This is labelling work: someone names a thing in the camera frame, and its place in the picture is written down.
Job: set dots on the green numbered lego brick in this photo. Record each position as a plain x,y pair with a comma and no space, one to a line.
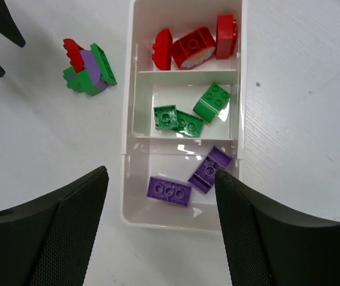
80,82

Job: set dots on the purple curved lego brick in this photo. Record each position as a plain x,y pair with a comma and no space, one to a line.
169,190

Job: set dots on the green lego plate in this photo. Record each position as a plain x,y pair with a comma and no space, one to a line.
189,125

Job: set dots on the small green lego brick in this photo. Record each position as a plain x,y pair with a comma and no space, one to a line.
165,117

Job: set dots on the red sloped lego brick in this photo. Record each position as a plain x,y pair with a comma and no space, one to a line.
226,36

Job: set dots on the purple paw print lego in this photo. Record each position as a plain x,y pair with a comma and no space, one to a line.
203,178

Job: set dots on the white three-compartment tray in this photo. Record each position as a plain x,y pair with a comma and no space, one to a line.
184,110

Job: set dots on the red rounded lego brick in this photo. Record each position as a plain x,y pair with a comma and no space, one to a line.
193,49

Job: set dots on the green square lego brick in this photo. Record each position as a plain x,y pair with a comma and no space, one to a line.
211,102

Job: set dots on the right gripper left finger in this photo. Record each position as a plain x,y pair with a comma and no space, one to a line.
49,240

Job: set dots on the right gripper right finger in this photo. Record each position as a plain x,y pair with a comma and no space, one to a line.
268,243

